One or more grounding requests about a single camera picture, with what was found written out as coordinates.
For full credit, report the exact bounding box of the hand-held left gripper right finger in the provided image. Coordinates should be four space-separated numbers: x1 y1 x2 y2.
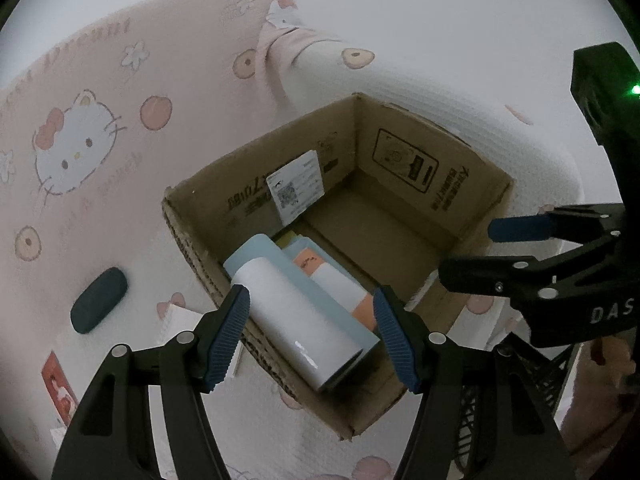
372 286 573 480

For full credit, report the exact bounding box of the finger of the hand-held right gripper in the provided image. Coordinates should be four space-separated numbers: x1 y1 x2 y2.
439 234 631 306
489 203 626 243

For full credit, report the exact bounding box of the red printed packet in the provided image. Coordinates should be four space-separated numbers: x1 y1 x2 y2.
41 352 79 428

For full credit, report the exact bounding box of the pink cat print cover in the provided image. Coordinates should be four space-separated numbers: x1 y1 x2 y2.
0 0 346 311

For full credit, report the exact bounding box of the brown cardboard box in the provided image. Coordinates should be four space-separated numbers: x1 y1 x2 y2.
161 91 517 442

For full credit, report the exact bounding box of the orange white tissue pack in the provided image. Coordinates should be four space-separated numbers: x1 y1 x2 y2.
292 249 378 333

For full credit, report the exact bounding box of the person's right hand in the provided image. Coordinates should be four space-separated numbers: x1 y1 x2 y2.
590 332 636 386

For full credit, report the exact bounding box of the light blue box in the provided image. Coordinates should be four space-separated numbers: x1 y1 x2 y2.
222 233 382 361

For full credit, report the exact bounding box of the dark teal glasses case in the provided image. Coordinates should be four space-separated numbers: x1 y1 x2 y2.
70 266 128 335

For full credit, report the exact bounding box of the white cylindrical roll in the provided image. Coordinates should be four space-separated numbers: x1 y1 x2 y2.
232 256 365 392

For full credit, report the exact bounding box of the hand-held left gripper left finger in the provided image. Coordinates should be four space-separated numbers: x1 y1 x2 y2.
50 285 251 480

